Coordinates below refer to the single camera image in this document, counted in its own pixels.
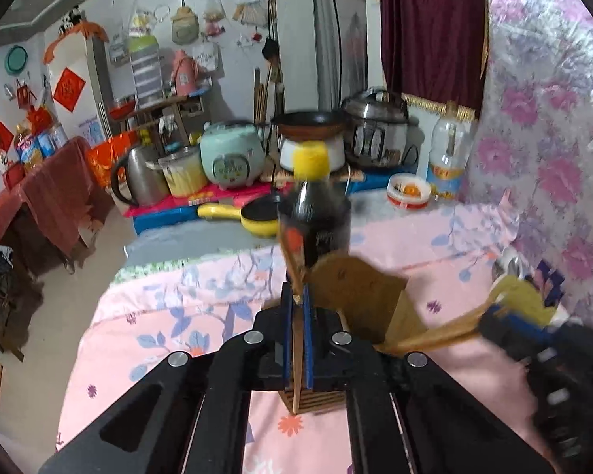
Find stainless steel kettle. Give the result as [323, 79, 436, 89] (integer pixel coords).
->
[111, 144, 171, 207]

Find teal plate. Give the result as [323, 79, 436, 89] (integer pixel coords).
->
[5, 44, 28, 76]

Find green striped container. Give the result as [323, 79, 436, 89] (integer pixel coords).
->
[127, 34, 161, 107]

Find bundle of light wooden chopsticks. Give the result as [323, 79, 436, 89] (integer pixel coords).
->
[378, 301, 500, 354]

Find white round cooker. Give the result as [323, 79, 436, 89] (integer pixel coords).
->
[279, 133, 347, 171]

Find red diamond paper decoration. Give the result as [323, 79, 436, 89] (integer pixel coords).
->
[53, 68, 87, 112]
[0, 118, 15, 156]

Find cooking oil bottle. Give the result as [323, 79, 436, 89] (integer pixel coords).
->
[14, 123, 45, 171]

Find yellow pot with lid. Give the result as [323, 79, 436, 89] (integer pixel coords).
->
[157, 145, 208, 197]

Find pink thermos jug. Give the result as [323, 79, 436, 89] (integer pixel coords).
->
[170, 49, 211, 97]

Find clear plastic bottle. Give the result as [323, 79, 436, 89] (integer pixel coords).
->
[426, 101, 472, 201]

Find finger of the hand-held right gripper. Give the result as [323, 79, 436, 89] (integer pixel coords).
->
[477, 306, 564, 356]

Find blue board under cookware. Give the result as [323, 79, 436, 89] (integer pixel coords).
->
[133, 197, 272, 235]

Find yellow frying pan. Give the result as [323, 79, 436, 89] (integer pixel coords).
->
[196, 196, 282, 235]

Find white container red rim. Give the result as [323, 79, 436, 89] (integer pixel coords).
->
[386, 173, 433, 211]

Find red orange box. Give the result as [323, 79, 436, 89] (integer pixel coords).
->
[86, 133, 142, 188]

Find table with red cloth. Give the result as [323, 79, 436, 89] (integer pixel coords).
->
[0, 135, 114, 272]

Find silver pressure cooker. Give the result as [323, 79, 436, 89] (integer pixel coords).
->
[341, 88, 410, 171]

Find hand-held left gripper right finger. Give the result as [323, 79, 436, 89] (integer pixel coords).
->
[304, 284, 557, 474]

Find dark sauce bottle yellow cap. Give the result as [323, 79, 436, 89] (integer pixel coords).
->
[277, 141, 353, 277]

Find white refrigerator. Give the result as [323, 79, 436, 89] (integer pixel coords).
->
[44, 34, 114, 159]

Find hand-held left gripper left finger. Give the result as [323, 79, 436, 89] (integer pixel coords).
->
[38, 281, 297, 474]

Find dark red curtain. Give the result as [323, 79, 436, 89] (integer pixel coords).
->
[373, 0, 490, 114]

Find pale green rice cooker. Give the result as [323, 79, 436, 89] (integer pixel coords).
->
[199, 121, 265, 189]

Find black frying pan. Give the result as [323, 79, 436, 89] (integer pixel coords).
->
[269, 111, 349, 140]

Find yellow-green plush towel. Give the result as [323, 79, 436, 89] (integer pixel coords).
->
[489, 274, 559, 329]

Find wooden slatted chopstick holder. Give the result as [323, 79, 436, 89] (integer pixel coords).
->
[277, 252, 428, 416]

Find blue cans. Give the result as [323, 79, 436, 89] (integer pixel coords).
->
[36, 122, 70, 156]

